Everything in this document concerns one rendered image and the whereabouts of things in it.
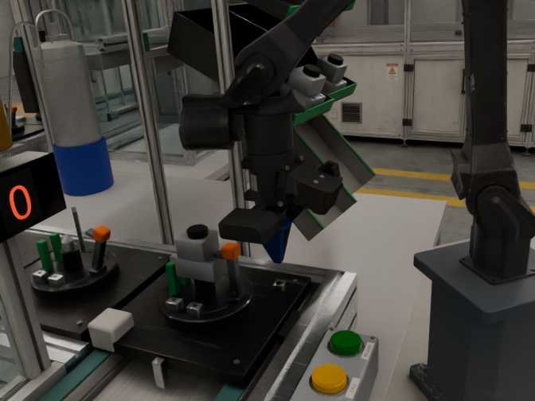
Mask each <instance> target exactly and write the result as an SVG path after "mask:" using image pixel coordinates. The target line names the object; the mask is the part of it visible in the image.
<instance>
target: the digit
mask: <svg viewBox="0 0 535 401"><path fill-rule="evenodd" d="M0 209H1V212H2V216H3V219H4V222H5V226H6V230H7V233H8V235H9V234H10V233H12V232H15V231H17V230H18V229H19V228H22V227H24V226H26V225H27V224H30V223H32V222H34V221H35V220H38V219H40V218H41V217H43V215H42V211H41V206H40V203H39V200H38V196H37V190H36V187H35V184H34V181H33V175H32V172H31V169H30V167H27V168H25V169H22V170H19V171H17V172H15V173H12V174H10V175H7V176H5V177H2V178H0Z"/></svg>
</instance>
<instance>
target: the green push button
mask: <svg viewBox="0 0 535 401"><path fill-rule="evenodd" d="M330 347H331V348H332V350H333V351H335V352H336V353H338V354H341V355H353V354H355V353H357V352H359V351H360V350H361V337H360V336H359V335H358V334H357V333H355V332H353V331H349V330H341V331H338V332H336V333H334V334H333V335H332V336H331V338H330Z"/></svg>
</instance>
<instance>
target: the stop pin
mask: <svg viewBox="0 0 535 401"><path fill-rule="evenodd" d="M152 367H153V371H154V378H155V383H156V386H157V387H161V388H166V387H167V385H168V384H169V383H170V381H169V377H168V372H167V368H166V360H165V359H162V358H160V357H156V358H155V359H154V360H153V361H152Z"/></svg>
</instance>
